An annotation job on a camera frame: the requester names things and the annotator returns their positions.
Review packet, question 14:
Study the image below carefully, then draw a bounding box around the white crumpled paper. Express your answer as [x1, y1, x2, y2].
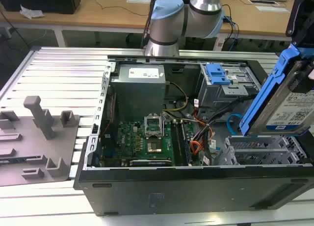
[19, 4, 45, 20]

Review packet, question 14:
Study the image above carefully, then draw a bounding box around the red yellow black disk wire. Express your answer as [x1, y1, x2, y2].
[192, 124, 215, 145]

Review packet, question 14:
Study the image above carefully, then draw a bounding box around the metal socket cover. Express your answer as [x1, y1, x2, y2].
[144, 112, 164, 138]

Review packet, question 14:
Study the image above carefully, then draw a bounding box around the wooden desk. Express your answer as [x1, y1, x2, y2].
[0, 0, 314, 42]

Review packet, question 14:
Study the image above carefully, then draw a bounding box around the black cable bundle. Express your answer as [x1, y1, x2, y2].
[202, 95, 257, 163]

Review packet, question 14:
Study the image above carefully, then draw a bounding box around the silver perforated drive cage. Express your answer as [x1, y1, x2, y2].
[197, 63, 262, 116]

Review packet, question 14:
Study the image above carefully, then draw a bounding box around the CPU socket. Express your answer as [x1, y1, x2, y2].
[146, 136, 164, 154]

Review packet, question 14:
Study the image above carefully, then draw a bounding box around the blue plastic drive latch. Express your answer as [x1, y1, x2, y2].
[206, 63, 232, 86]

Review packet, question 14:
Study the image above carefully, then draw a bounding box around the blue flat disk wire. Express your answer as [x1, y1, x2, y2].
[227, 113, 243, 136]

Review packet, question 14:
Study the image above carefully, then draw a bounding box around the hard disk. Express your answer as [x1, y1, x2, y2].
[239, 43, 314, 136]

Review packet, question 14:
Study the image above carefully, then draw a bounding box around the black expansion slot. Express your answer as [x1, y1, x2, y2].
[129, 159, 172, 167]

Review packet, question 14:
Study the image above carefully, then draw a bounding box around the yellow black power cable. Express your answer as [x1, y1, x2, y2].
[163, 81, 189, 113]

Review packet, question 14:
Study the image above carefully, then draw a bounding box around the silver metal disk bay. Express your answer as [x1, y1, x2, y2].
[215, 135, 310, 166]

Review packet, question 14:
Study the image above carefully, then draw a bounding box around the green motherboard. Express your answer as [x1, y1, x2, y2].
[100, 119, 204, 167]

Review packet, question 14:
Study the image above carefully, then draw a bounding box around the black open PC case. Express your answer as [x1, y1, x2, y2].
[73, 54, 314, 216]

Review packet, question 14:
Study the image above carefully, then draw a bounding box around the grey parts rack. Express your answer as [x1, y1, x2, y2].
[0, 95, 81, 187]

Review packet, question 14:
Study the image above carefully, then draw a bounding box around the grey power supply unit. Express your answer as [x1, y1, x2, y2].
[110, 64, 166, 115]

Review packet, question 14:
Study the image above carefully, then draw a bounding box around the orange flat wire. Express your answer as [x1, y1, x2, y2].
[190, 140, 206, 159]

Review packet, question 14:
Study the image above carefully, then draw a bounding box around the black box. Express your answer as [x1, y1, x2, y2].
[0, 0, 81, 15]

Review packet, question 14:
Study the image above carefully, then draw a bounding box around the RAM stick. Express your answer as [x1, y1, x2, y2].
[180, 122, 192, 165]

